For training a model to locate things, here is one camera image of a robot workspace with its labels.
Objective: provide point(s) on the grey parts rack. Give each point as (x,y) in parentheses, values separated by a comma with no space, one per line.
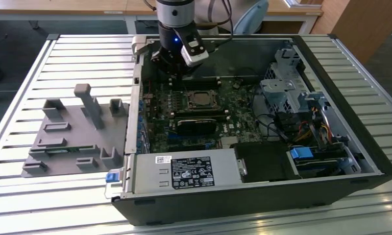
(75,127)

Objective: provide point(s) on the silver finned heat sink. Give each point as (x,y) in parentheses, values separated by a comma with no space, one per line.
(230,142)

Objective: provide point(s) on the silver power supply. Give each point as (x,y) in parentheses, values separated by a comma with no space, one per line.
(150,176)

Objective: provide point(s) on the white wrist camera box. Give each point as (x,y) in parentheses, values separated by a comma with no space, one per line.
(196,57)

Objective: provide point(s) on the perforated silver drive cage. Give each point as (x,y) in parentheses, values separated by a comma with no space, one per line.
(271,102)

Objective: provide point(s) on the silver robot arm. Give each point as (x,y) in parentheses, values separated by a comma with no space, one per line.
(175,14)

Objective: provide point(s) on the green RAM stick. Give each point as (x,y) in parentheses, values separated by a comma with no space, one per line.
(82,148)

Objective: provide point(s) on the hard disk in blue carrier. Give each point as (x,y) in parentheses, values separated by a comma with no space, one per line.
(300,154)

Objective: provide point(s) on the silver plate with hole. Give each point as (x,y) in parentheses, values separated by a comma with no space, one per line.
(284,93)

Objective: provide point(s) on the black open PC case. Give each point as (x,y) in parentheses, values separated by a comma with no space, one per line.
(215,208)

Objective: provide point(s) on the white paper stack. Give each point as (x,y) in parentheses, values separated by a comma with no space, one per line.
(292,2)

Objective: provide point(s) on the wooden desk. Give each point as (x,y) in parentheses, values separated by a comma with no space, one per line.
(68,7)

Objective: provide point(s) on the black expansion slot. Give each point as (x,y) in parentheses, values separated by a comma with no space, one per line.
(186,147)

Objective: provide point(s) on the grey-blue plastic drive latch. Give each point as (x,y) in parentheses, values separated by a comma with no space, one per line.
(314,96)

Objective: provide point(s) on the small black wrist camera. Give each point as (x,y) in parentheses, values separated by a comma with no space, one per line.
(160,57)

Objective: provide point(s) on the blue case latch tab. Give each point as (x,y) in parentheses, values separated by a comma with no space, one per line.
(112,178)

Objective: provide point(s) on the CPU socket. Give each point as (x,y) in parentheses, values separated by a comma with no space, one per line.
(188,104)

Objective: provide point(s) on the silver disk bay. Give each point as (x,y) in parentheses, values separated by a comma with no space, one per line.
(350,164)

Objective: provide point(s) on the green motherboard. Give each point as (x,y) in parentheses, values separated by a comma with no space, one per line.
(244,122)

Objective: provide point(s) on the wooden cabinet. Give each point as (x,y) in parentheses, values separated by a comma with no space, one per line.
(363,24)

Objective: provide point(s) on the grey case corner bracket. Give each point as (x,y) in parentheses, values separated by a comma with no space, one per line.
(139,45)

